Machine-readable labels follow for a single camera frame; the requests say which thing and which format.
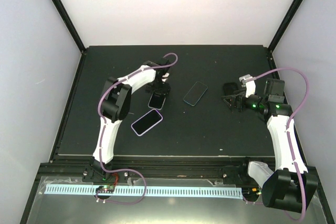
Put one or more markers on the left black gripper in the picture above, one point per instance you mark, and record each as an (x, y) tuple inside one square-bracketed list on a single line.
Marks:
[(166, 91)]

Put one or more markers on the left small circuit board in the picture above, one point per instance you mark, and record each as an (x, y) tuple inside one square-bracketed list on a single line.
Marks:
[(105, 189)]

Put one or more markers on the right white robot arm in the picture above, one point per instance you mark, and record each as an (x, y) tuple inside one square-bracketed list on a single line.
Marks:
[(289, 186)]

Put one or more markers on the phone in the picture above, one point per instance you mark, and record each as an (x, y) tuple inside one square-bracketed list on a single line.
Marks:
[(195, 93), (146, 122)]

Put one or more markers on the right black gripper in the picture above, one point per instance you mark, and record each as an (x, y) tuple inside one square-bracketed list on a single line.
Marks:
[(235, 97)]

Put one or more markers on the right small circuit board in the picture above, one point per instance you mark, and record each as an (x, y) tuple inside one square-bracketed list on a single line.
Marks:
[(251, 191)]

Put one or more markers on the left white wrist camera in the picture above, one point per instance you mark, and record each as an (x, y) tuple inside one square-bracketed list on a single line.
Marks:
[(165, 77)]

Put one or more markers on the small circuit board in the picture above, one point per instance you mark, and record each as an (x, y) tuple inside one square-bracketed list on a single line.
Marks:
[(105, 189), (251, 191)]

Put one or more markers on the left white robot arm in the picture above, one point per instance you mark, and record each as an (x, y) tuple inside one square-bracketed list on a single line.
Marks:
[(114, 105)]

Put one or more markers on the phone in purple case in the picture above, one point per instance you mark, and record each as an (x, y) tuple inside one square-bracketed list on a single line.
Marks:
[(146, 122)]

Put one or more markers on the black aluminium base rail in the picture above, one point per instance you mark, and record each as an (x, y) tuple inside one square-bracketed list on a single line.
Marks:
[(213, 168)]

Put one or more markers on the white slotted cable duct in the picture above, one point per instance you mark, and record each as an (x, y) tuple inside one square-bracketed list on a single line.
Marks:
[(149, 191)]

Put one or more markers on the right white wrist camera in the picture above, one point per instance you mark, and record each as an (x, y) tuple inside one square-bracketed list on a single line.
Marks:
[(248, 82)]

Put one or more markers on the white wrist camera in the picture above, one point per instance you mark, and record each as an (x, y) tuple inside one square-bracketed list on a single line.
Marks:
[(248, 82), (165, 77)]

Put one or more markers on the left frame post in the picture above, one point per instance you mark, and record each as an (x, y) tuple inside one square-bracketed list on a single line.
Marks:
[(69, 24)]

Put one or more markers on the frame post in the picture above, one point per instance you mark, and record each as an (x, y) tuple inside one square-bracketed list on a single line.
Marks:
[(293, 8), (69, 24)]

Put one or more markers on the right frame post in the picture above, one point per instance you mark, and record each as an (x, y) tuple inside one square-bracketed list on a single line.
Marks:
[(293, 8)]

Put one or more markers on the clear phone case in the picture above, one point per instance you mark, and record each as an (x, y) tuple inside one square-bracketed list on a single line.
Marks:
[(156, 101)]

